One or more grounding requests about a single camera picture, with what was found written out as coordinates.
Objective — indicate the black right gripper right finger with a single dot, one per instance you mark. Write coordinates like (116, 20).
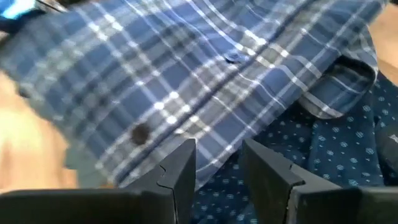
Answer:
(326, 208)

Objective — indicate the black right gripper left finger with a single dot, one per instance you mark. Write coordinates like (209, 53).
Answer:
(93, 208)

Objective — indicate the navy dotted garment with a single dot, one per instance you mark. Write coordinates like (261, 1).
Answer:
(342, 146)

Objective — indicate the blue plaid shirt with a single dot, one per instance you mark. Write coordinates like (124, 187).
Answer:
(155, 77)

